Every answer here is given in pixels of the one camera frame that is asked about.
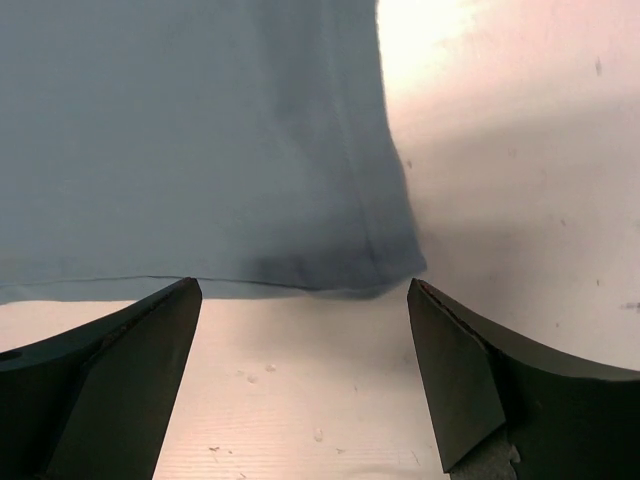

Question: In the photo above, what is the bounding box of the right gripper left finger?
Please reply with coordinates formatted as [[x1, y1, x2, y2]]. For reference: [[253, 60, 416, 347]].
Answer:
[[1, 278, 202, 480]]

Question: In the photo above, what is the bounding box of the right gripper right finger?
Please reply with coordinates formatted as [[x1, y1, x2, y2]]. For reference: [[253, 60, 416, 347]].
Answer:
[[407, 279, 639, 480]]

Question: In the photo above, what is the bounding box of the teal blue t-shirt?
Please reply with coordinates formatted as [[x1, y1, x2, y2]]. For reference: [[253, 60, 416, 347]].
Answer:
[[1, 1, 426, 303]]

